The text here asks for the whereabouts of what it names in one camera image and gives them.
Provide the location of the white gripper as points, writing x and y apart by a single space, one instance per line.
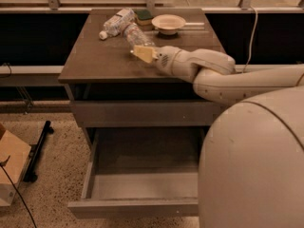
163 57

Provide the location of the clear plastic water bottle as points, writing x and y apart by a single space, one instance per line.
136 37

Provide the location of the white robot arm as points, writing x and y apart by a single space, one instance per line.
251 167

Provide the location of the white labelled plastic bottle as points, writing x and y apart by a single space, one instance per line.
112 27

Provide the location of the grey drawer cabinet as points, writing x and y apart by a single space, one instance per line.
106 71

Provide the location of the closed grey top drawer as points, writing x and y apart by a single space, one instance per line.
144 113

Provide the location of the open grey middle drawer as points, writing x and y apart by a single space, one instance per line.
141 172

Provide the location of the white ceramic bowl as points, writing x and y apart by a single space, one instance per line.
168 24

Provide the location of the green yellow sponge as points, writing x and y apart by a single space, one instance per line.
143 19

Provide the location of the cardboard box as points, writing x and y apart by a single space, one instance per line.
14 153

